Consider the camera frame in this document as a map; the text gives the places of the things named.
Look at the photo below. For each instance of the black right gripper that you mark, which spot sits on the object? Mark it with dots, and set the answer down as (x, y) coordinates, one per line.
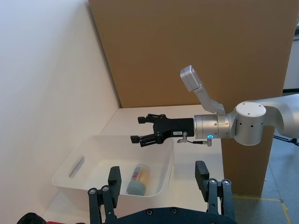
(174, 128)

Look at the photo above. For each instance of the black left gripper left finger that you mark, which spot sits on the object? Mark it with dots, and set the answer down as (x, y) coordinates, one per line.
(114, 184)

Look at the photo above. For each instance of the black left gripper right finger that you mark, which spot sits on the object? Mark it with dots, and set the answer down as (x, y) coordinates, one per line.
(202, 179)

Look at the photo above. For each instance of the clear bottle with teal cap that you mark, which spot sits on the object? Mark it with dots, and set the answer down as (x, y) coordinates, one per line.
(138, 180)

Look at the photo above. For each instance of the white plastic bin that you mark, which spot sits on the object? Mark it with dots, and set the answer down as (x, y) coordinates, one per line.
(98, 161)

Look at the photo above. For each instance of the red flat object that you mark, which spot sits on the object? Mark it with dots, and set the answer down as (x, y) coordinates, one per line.
(67, 222)

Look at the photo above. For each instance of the brown cardboard panel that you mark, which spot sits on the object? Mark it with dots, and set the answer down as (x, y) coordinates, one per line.
(187, 51)

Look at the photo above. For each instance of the black rounded object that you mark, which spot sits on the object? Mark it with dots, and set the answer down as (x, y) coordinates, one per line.
(31, 219)

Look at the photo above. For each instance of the black tripod stand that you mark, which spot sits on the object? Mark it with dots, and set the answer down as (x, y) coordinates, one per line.
(288, 140)

